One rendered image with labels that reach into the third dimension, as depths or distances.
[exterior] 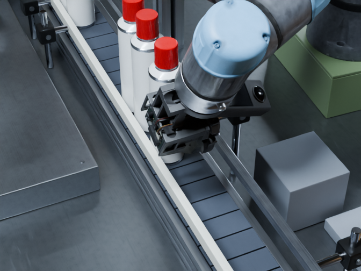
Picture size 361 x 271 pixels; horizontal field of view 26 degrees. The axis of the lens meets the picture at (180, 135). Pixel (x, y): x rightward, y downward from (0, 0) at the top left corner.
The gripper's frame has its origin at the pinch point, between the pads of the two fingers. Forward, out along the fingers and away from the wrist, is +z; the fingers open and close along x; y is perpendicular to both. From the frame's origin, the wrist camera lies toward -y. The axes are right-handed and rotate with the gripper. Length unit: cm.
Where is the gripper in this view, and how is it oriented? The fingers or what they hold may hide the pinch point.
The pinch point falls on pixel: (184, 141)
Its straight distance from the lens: 113.8
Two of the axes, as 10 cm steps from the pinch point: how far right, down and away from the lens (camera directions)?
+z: -2.1, 3.6, 9.1
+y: -9.1, 2.7, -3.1
